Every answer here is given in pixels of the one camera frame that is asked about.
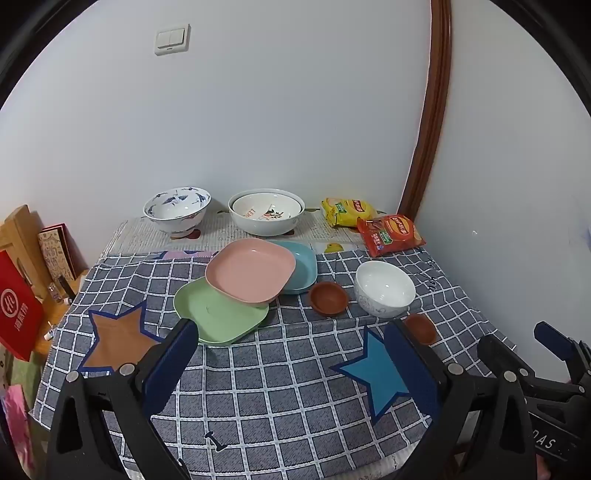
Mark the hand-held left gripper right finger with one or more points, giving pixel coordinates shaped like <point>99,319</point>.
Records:
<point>415,369</point>

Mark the blue square plate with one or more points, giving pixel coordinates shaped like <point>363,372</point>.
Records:
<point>302,270</point>

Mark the green square plate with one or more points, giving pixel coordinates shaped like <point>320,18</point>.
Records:
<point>217,314</point>

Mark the blue patterned white bowl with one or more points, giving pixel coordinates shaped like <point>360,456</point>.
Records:
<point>178,210</point>

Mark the white light switch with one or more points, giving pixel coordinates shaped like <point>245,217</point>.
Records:
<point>171,40</point>

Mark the white bowl with grey pattern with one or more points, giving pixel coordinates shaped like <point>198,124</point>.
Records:
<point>384,288</point>

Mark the red box with white logo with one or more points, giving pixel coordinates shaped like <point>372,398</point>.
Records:
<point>16,304</point>

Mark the pink bag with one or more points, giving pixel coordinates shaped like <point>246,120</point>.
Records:
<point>16,424</point>

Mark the small brown bowl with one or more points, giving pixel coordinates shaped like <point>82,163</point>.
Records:
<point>421,328</point>
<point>328,297</point>

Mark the large pale grey bowl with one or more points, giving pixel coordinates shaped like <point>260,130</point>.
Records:
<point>265,227</point>

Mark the yellow snack packet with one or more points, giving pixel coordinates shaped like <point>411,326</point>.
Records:
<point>348,212</point>

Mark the pink square plate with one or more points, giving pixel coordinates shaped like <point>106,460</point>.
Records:
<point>249,270</point>

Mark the brown wooden door trim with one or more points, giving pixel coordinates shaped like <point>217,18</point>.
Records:
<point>431,115</point>

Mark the red snack packet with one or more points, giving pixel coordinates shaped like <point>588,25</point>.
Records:
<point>392,235</point>

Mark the grey checked tablecloth with stars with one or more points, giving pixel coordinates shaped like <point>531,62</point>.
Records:
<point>277,378</point>

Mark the white bowl with orange print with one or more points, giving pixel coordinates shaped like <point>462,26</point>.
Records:
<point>268,207</point>

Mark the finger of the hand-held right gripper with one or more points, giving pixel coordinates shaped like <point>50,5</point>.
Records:
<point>501,357</point>
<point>554,339</point>

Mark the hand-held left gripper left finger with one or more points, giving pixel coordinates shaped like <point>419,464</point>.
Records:
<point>171,364</point>

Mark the white lace cloth fruit print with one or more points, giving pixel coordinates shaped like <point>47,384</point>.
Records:
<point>217,240</point>

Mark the patterned book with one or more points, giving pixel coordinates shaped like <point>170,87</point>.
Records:
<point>56,254</point>

